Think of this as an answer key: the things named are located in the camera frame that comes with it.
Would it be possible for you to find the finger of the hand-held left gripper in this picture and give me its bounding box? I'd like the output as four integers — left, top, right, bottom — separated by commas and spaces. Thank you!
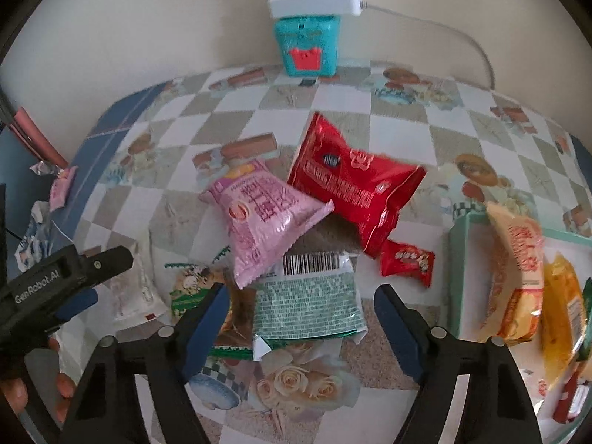
76, 246, 135, 288
45, 286, 100, 334

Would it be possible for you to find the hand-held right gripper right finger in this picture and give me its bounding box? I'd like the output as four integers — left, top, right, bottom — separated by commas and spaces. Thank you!
374, 283, 544, 444

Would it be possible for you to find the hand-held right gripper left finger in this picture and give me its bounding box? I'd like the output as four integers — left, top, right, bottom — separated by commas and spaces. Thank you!
58, 282, 232, 444

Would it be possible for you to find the white snack packet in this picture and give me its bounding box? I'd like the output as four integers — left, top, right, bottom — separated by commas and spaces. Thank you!
111, 240, 169, 327

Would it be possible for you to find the white tray with teal rim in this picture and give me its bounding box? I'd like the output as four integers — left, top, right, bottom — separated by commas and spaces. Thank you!
446, 213, 592, 440

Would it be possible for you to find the green packet with white end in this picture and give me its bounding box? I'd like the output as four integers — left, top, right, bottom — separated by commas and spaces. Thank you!
252, 250, 368, 361

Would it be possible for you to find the orange snack packet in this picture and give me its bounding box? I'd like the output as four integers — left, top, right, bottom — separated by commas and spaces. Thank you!
478, 201, 546, 345

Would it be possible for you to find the yellow snack packet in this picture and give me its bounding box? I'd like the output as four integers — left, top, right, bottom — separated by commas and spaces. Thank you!
541, 252, 586, 391

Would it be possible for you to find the red packet with white label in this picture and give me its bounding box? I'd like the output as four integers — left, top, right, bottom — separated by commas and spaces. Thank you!
552, 361, 586, 424

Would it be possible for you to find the person's left hand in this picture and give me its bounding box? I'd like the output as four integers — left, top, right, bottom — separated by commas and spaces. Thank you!
0, 337, 77, 416

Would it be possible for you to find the brown snack packet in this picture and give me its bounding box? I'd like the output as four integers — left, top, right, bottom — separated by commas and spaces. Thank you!
222, 287, 257, 347

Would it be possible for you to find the small green and white packet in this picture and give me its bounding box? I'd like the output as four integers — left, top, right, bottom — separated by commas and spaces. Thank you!
164, 261, 227, 320

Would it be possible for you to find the crumpled wrapper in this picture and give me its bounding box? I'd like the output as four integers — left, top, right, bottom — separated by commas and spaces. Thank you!
16, 199, 75, 271

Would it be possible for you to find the small red snack packet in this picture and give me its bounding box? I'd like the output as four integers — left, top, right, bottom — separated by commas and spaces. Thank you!
380, 239, 436, 290

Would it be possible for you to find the small pink packet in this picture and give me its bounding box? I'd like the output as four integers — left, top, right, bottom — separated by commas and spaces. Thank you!
48, 166, 78, 211

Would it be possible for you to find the pink snack packet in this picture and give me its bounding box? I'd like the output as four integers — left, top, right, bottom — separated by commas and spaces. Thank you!
200, 157, 335, 290

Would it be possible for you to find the large red snack packet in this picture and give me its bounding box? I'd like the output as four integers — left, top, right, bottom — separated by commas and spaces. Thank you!
287, 112, 427, 260

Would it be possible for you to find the checked printed tablecloth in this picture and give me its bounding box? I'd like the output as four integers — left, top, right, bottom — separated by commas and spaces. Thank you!
48, 62, 592, 444

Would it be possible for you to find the teal box with red crown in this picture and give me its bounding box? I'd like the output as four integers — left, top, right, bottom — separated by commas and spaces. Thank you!
273, 15, 342, 77

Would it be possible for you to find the white power strip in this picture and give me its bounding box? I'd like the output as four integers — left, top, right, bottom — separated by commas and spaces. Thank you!
269, 0, 364, 18

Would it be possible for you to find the white power cable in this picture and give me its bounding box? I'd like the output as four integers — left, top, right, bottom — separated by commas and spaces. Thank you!
361, 2, 497, 90

